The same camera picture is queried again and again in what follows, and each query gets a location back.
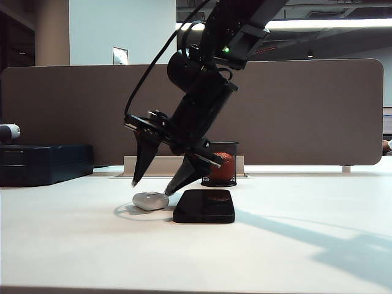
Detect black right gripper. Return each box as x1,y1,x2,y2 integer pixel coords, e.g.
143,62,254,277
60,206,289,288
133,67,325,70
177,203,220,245
124,69,239,196

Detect white wireless earbud case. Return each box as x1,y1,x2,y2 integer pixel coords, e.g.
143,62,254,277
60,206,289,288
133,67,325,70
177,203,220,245
132,191,170,211

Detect dark blue plastic case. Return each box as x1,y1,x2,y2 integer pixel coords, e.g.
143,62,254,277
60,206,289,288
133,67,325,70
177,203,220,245
0,143,94,188

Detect black smartphone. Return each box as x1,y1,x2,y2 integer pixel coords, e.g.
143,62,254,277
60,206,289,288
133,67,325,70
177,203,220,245
172,189,236,224

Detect orange ball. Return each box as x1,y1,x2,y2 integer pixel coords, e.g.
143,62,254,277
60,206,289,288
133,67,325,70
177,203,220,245
209,152,235,181

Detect black mesh pen holder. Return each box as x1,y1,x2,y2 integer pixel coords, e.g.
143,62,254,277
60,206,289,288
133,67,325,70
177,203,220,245
200,140,239,188

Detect brown desk partition panel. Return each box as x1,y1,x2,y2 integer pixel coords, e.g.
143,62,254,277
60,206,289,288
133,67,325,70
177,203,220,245
1,59,384,166

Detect white and dark cylinder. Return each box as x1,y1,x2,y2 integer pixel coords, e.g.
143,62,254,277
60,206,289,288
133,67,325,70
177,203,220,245
0,124,21,145

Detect beige round column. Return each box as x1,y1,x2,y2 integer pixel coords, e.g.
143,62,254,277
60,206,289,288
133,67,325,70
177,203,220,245
34,0,70,67

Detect long ceiling light strip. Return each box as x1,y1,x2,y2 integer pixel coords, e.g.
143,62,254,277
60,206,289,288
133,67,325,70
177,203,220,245
176,18,392,31

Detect long black robot cable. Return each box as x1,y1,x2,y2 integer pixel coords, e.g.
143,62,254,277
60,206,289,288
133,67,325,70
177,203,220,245
124,0,214,123

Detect short looped black cable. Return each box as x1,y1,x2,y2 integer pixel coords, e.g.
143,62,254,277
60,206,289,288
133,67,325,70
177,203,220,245
176,20,205,59

